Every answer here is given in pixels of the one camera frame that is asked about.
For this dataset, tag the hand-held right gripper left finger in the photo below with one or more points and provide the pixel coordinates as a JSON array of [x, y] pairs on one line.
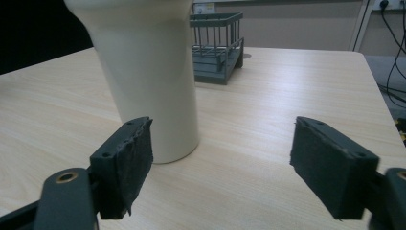
[[123, 166]]

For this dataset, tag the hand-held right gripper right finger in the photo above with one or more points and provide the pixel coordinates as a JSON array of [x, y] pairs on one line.
[[332, 172]]

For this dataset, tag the cream ceramic vase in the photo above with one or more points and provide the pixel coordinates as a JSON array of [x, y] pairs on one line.
[[150, 70]]

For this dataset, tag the white metal stand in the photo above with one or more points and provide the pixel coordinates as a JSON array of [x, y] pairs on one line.
[[362, 25]]

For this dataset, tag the white wall socket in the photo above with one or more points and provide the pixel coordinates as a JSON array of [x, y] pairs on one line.
[[387, 4]]

